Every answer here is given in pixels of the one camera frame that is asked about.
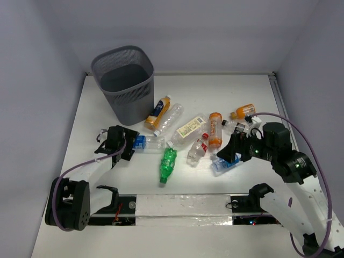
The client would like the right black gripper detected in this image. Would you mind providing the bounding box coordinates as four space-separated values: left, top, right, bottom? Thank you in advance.
216 127 275 162

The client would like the clear bottle blue label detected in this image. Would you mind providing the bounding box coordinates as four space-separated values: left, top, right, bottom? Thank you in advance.
133 135 165 153

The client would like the green plastic bottle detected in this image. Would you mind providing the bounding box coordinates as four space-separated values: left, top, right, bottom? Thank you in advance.
160 148 177 184

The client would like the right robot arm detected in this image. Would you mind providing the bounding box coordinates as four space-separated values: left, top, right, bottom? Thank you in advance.
217 122 343 257

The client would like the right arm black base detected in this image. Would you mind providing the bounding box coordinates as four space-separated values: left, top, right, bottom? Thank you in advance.
225 195 280 226

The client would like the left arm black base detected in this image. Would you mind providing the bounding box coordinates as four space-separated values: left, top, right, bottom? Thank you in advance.
88 185 137 226

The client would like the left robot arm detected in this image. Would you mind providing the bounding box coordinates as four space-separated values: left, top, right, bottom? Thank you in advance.
44 125 139 232

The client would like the grey mesh waste bin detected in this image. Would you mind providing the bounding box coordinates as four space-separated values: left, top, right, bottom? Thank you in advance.
91 45 155 126

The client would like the blue tinted water bottle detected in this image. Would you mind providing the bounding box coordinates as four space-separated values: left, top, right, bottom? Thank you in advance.
211 154 241 177

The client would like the orange bottle white cap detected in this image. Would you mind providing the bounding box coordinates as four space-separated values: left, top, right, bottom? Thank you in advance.
209 112 223 151

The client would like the clear bottle black label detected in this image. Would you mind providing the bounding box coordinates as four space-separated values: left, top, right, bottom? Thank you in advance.
221 120 248 134

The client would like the clear bottle red cap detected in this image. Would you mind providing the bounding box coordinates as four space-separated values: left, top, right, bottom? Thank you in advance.
187 133 209 166

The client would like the orange bottle blue white label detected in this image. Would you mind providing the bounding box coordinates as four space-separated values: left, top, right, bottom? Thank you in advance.
144 95 171 130

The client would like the small orange juice bottle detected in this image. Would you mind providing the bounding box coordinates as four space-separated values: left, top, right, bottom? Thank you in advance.
230 104 256 120

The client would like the clear bottle yellow label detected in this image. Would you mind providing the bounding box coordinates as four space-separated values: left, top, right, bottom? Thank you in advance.
167 113 209 149

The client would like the clear ribbed plastic bottle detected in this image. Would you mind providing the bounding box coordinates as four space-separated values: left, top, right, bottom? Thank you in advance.
153 103 184 137

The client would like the silver foil tape strip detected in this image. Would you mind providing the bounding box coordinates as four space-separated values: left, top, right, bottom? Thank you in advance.
135 194 233 227

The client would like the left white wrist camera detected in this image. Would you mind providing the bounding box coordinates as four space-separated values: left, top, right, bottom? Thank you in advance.
96 129 108 143

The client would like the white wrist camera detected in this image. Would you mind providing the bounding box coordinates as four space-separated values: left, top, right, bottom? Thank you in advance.
96 129 108 143
245 116 262 135

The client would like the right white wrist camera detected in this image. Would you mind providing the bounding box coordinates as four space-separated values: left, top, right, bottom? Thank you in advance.
245 116 262 135

